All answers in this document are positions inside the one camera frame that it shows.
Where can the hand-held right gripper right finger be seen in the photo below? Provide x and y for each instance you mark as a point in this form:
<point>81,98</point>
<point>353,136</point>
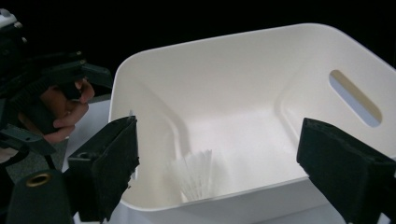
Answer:
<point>345,168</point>

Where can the white plastic basket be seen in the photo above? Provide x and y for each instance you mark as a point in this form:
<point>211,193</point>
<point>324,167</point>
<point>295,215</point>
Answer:
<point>236,93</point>

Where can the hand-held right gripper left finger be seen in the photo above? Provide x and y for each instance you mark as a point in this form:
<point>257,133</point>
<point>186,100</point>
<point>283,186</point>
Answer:
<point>106,168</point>

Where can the white shuttlecock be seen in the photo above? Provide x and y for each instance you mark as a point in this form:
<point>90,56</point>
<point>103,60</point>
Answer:
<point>196,174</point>

